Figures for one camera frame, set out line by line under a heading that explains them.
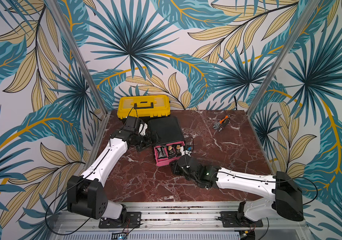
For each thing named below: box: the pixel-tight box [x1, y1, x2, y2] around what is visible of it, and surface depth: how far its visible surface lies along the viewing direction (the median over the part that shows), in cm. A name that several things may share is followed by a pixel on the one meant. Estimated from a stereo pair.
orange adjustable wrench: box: [212, 114, 231, 130], surface depth 115 cm
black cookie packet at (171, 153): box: [168, 145, 177, 159], surface depth 83 cm
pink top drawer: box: [154, 141, 186, 167], surface depth 83 cm
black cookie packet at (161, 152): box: [157, 147, 167, 158], surface depth 83 cm
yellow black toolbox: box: [117, 95, 171, 119], surface depth 103 cm
